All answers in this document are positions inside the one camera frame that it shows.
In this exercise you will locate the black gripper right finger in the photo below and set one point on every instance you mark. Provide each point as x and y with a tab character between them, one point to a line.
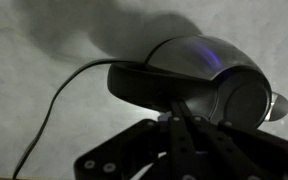
250	156

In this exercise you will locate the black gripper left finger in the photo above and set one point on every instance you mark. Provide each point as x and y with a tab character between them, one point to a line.
180	153

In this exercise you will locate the stainless steel electric kettle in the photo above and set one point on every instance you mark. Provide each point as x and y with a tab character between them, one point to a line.
200	80

